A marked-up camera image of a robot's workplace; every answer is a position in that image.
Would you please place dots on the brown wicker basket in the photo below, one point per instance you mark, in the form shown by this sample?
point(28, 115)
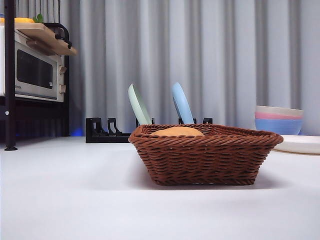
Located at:
point(205, 160)

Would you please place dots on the cream toaster oven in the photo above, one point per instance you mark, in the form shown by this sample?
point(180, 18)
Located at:
point(35, 70)

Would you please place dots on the white flat plate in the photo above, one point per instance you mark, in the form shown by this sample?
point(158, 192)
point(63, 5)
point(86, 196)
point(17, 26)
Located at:
point(300, 143)

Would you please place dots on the black plate rack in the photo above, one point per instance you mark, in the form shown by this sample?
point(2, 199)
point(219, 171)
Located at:
point(93, 136)

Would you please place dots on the grey curtain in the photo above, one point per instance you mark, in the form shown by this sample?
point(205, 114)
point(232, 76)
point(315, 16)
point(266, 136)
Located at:
point(225, 50)

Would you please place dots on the tan toy potato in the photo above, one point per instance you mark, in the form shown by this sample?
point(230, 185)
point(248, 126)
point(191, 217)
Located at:
point(177, 131)

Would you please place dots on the pink bowl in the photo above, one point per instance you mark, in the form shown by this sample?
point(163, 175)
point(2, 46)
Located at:
point(265, 115)

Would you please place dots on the cream bowl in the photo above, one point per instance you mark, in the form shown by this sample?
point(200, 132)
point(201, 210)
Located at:
point(277, 110)

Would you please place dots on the black metal shelf frame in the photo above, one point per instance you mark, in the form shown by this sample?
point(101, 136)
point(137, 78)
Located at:
point(10, 75)

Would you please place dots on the wooden cutting board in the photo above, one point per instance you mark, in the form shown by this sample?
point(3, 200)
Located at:
point(45, 37)

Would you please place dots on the yellow dish on shelf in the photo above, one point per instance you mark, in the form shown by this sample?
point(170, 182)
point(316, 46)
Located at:
point(23, 20)

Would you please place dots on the pale green plate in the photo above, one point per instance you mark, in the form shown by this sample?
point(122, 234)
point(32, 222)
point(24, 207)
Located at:
point(138, 107)

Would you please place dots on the pale blue plate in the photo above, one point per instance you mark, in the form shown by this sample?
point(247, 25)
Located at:
point(182, 107)

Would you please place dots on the green leafy toy vegetable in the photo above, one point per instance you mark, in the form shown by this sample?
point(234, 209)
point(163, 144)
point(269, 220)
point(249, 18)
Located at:
point(38, 18)

